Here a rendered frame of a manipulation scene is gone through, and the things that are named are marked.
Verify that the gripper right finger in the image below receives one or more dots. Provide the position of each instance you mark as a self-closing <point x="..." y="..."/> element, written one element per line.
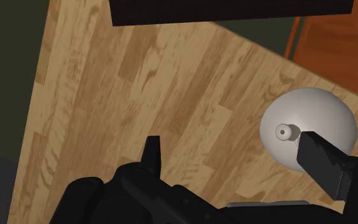
<point x="327" y="164"/>

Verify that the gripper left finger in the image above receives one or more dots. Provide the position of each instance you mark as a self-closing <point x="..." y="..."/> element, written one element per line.
<point x="149" y="183"/>

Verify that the white round vase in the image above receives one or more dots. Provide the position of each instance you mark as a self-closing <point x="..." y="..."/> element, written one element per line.
<point x="315" y="111"/>

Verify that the orange wooden chair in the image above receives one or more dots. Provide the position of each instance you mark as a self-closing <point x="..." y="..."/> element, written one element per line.
<point x="340" y="46"/>

